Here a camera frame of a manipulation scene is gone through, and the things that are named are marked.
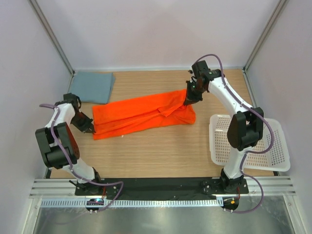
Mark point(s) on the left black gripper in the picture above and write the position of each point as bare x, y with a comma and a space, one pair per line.
87, 127

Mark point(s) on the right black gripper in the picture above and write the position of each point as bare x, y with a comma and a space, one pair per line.
191, 99

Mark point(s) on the orange t shirt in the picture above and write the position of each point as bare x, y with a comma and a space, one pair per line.
141, 113

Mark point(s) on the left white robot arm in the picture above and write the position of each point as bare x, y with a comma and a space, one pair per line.
60, 150

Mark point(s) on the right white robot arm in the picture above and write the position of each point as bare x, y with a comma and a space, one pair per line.
246, 127

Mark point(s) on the folded blue-grey t shirt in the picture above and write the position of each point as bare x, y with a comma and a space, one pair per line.
93, 87

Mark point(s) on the aluminium rail frame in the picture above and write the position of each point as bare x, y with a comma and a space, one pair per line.
52, 188

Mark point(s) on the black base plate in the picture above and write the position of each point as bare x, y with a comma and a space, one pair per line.
162, 189

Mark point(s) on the white slotted cable duct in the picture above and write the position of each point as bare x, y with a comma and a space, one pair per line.
97, 203

